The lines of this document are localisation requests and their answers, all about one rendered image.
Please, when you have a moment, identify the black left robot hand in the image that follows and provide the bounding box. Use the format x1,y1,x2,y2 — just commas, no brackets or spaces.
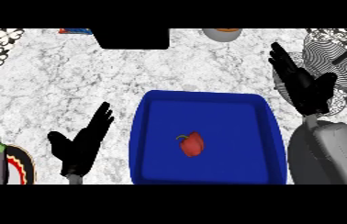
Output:
45,101,115,177

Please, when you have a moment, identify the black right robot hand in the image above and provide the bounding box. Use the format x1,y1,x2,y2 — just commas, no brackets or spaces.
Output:
267,41,338,118

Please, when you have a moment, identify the red bell pepper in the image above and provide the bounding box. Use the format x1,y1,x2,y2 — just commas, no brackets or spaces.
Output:
174,130,206,158

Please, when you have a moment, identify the blue tray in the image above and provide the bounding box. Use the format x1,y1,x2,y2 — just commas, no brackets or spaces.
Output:
127,89,289,185

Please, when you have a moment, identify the red and black patterned plate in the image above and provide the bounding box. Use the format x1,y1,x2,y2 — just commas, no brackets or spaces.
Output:
3,144,36,185

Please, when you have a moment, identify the dark purple eggplant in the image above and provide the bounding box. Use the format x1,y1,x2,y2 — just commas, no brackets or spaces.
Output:
0,141,8,185

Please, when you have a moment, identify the grey bowl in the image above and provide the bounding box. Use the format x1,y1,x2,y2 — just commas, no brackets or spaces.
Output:
200,28,243,43

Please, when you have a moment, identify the black appliance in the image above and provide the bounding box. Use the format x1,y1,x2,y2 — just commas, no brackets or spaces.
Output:
91,28,171,50

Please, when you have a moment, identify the red and blue packet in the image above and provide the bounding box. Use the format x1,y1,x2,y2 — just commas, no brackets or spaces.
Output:
57,28,93,36

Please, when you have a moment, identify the white patterned wire basket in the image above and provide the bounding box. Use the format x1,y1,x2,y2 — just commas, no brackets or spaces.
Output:
0,28,25,67

